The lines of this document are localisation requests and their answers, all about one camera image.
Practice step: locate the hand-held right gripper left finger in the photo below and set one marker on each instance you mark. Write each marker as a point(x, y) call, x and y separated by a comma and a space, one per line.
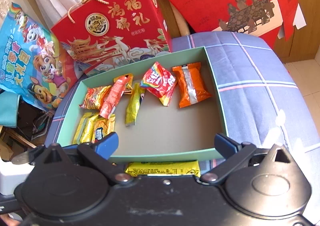
point(107, 144)

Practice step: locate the teal cloth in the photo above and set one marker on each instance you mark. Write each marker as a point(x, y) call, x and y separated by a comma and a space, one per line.
point(8, 108)

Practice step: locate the slim yellow snack packet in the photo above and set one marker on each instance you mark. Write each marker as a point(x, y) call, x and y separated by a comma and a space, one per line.
point(133, 108)

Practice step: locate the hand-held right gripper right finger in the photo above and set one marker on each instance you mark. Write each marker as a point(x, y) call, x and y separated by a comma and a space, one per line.
point(225, 145)

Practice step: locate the blue cartoon dog snack bag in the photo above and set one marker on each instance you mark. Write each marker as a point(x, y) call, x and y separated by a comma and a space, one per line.
point(30, 61)

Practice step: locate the yellow orange snack packet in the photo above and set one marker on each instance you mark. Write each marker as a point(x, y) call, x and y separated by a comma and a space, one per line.
point(128, 77)

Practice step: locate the slim red snack packet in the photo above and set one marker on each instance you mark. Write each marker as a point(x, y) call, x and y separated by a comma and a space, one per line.
point(113, 98)

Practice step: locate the grey patterned fabric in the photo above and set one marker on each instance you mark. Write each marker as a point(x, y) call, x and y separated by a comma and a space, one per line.
point(41, 126)

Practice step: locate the yellow bar snack packet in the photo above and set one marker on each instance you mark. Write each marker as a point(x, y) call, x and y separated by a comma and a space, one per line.
point(162, 168)

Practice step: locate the orange striped sticks packet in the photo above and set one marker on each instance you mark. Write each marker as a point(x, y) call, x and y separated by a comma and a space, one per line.
point(93, 97)

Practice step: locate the blue plaid bedsheet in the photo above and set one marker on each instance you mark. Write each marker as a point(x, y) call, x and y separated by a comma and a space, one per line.
point(255, 86)

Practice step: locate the red rainbow snack packet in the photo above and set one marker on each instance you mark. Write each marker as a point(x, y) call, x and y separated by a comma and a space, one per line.
point(160, 83)

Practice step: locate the small yellow snack packet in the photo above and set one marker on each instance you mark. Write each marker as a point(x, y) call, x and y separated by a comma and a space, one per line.
point(83, 128)

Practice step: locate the wooden chair frame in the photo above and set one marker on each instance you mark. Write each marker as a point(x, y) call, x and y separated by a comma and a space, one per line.
point(15, 137)

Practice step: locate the red deer print gift box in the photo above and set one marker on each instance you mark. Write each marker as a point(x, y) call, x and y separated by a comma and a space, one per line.
point(117, 28)

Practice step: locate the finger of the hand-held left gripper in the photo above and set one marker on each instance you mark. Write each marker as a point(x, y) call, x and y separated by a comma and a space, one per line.
point(22, 158)

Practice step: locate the pale green cardboard box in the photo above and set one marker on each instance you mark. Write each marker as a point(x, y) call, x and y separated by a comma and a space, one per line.
point(170, 126)

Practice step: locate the large yellow snack packet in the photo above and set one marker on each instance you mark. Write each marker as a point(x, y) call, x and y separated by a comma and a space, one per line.
point(105, 123)

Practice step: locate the orange clear strip snack packet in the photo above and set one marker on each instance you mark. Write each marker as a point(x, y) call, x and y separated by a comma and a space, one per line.
point(200, 83)

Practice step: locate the wooden wardrobe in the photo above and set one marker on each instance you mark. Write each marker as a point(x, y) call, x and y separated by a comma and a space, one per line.
point(300, 28)

